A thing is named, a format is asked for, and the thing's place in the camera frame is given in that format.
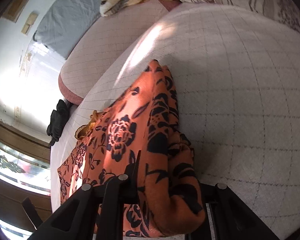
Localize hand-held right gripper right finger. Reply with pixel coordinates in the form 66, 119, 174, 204
185, 182, 280, 240

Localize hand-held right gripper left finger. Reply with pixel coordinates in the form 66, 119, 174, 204
27, 150, 143, 240

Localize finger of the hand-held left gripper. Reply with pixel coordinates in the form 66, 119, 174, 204
21, 197, 44, 230

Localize orange floral garment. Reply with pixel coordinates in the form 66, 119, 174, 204
57, 59, 207, 238

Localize yellow lace cloth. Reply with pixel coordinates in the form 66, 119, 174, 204
74, 110, 100, 140

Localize black cloth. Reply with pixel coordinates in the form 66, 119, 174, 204
46, 99, 70, 147

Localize white grid bed sheet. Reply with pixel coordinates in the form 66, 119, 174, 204
50, 4, 300, 240

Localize pink mattress with grid cover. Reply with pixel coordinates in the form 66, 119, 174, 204
58, 0, 180, 105

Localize grey quilted cloth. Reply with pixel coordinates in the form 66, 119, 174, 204
33, 0, 103, 60

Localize striped floral blanket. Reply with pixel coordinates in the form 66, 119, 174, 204
179, 0, 300, 38

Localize window with wooden frame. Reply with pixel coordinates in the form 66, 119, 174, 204
0, 115, 53, 240

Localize beige wall switch plate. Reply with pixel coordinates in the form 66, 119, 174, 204
21, 11, 38, 34

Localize beige wall frame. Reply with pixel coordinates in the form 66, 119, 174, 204
1, 0, 38, 23

